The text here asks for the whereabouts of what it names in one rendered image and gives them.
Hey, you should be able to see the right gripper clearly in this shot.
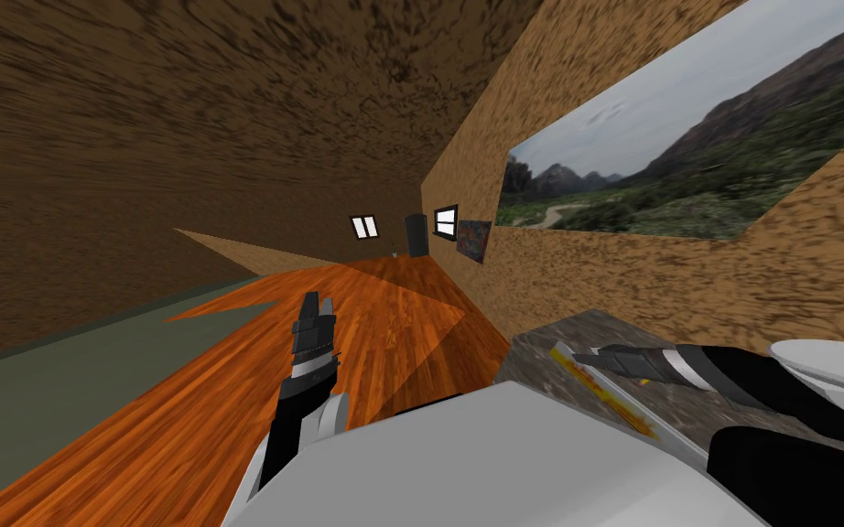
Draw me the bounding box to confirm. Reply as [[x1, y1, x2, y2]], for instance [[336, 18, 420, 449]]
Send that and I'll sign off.
[[571, 343, 676, 385]]

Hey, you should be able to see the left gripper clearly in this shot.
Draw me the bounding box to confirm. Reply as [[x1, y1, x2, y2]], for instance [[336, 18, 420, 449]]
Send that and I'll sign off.
[[289, 291, 341, 361]]

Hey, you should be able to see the dark door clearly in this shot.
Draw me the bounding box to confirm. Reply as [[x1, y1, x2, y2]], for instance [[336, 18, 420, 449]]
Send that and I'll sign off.
[[404, 213, 431, 260]]

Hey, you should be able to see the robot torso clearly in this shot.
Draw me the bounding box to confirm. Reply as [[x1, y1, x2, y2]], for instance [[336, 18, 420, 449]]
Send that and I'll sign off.
[[220, 380, 776, 527]]

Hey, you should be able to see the large window with mountain view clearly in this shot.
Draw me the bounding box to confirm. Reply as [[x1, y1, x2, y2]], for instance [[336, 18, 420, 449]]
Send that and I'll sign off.
[[495, 0, 844, 242]]

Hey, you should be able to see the colourful wall picture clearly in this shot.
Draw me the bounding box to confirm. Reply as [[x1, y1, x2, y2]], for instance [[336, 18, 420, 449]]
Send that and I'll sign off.
[[455, 219, 493, 265]]

